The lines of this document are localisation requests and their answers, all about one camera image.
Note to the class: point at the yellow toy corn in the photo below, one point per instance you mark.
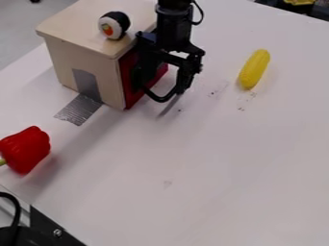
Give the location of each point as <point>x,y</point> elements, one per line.
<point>253,68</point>

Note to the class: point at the grey tape strip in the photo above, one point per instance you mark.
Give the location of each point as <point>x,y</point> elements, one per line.
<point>83,102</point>

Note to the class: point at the toy sushi roll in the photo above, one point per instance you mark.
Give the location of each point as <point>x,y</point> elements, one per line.
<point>113,25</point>

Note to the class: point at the red toy pepper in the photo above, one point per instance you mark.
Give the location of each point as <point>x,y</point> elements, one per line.
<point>25,150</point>

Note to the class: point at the black metal bracket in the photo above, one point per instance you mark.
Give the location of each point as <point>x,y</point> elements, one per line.
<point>38,232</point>

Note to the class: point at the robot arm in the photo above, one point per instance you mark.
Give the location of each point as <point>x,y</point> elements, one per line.
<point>173,22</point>

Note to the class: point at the red drawer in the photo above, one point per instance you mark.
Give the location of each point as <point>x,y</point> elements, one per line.
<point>128,93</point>

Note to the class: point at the wooden cabinet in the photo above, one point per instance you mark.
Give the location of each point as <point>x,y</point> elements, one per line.
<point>85,48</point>

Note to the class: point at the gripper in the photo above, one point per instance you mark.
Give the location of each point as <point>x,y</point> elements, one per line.
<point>171,53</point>

